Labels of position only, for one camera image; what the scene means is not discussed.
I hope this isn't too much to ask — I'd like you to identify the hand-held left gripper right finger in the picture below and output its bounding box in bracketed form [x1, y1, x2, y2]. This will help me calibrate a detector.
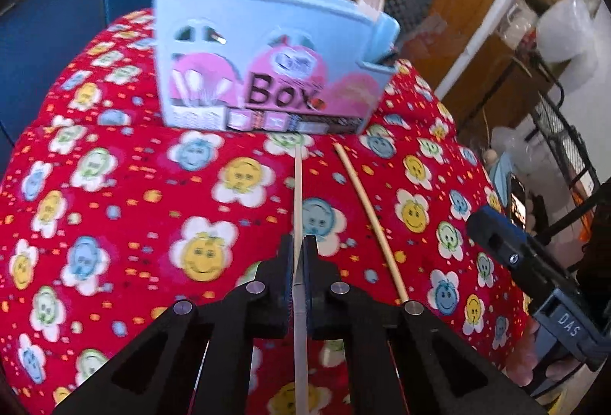
[303, 234, 547, 415]

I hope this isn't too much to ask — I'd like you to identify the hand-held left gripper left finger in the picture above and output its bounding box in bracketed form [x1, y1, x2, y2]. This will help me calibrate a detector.
[52, 233, 294, 415]

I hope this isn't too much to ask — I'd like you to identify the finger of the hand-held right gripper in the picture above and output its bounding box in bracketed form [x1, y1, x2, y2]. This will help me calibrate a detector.
[465, 205, 574, 296]

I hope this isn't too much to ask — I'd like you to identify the pale chopstick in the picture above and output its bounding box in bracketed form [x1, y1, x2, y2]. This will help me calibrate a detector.
[293, 143, 312, 415]

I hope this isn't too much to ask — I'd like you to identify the light blue utensil box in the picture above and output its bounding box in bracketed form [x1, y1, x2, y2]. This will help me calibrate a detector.
[150, 0, 402, 134]

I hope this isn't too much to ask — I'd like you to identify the person's right hand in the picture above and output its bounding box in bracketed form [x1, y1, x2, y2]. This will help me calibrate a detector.
[506, 322, 550, 392]

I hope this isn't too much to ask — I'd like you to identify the wooden chopstick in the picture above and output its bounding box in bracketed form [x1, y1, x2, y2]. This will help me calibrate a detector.
[334, 143, 410, 305]

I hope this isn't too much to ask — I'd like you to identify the red floral tablecloth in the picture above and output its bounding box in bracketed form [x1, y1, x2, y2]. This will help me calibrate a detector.
[0, 6, 538, 415]

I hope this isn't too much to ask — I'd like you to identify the wooden shelf unit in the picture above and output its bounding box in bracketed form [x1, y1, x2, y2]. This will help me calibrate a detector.
[439, 0, 588, 167]

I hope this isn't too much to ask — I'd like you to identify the white plastic jug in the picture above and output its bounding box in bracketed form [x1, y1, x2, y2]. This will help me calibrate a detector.
[499, 4, 535, 48]

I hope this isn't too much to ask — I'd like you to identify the white plastic bag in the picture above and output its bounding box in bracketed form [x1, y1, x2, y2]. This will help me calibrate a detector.
[535, 0, 602, 62]

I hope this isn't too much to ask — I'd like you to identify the bundle of wooden chopsticks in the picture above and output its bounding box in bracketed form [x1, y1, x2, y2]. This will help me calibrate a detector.
[356, 0, 385, 21]

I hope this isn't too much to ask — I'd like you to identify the black wire rack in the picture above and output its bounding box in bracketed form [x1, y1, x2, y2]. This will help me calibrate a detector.
[513, 57, 602, 248]

